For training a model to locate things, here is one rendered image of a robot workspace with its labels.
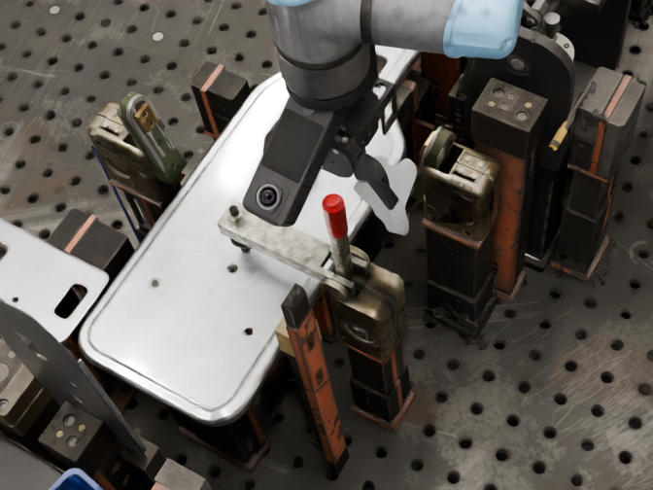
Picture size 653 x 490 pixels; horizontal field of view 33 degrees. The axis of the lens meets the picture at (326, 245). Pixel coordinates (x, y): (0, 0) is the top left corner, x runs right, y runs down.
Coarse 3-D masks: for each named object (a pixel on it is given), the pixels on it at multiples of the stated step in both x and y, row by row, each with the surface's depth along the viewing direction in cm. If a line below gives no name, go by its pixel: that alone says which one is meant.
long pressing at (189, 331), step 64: (256, 128) 139; (192, 192) 135; (320, 192) 133; (192, 256) 131; (256, 256) 130; (128, 320) 127; (192, 320) 127; (256, 320) 126; (128, 384) 125; (192, 384) 123; (256, 384) 122
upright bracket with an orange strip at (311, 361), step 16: (288, 304) 104; (304, 304) 107; (288, 320) 107; (304, 320) 108; (304, 336) 110; (304, 352) 112; (320, 352) 117; (304, 368) 116; (320, 368) 120; (304, 384) 121; (320, 384) 122; (320, 400) 125; (320, 416) 128; (336, 416) 134; (320, 432) 134; (336, 432) 137; (336, 448) 140; (336, 464) 144
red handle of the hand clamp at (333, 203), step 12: (324, 204) 108; (336, 204) 107; (324, 216) 110; (336, 216) 108; (336, 228) 110; (348, 228) 112; (336, 240) 113; (348, 240) 115; (336, 252) 115; (348, 252) 116; (336, 264) 118; (348, 264) 118; (348, 276) 120
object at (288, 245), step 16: (240, 208) 124; (224, 224) 124; (240, 224) 124; (256, 224) 123; (240, 240) 124; (256, 240) 122; (272, 240) 122; (288, 240) 122; (304, 240) 122; (320, 240) 122; (272, 256) 123; (288, 256) 121; (304, 256) 121; (320, 256) 121; (352, 256) 120; (304, 272) 122; (320, 272) 120; (352, 288) 119
